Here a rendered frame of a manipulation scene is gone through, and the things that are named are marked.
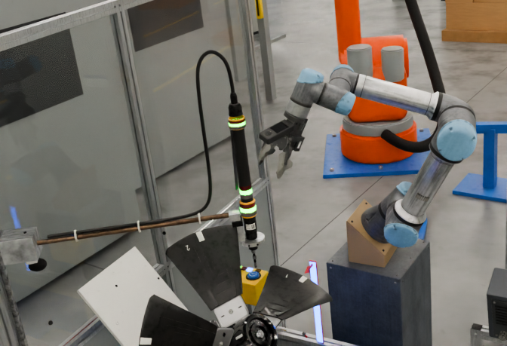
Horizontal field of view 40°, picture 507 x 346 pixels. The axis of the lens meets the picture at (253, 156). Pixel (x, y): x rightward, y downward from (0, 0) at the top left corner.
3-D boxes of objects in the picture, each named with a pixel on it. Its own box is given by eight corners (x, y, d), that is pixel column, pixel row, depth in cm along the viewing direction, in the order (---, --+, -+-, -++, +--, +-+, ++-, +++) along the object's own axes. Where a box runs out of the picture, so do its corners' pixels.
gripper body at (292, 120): (299, 153, 230) (312, 120, 226) (282, 153, 224) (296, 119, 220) (283, 142, 234) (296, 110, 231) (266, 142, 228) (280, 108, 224)
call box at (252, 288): (220, 301, 255) (216, 277, 251) (234, 286, 263) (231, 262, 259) (258, 310, 247) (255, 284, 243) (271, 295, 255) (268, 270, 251)
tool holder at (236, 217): (233, 250, 190) (228, 218, 187) (231, 238, 197) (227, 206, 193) (265, 245, 191) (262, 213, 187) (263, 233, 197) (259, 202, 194)
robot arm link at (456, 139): (411, 229, 254) (483, 112, 220) (409, 257, 242) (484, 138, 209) (380, 217, 254) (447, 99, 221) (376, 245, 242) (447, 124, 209)
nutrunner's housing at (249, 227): (247, 253, 193) (225, 96, 176) (245, 246, 196) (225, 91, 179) (261, 251, 193) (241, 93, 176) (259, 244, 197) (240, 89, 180)
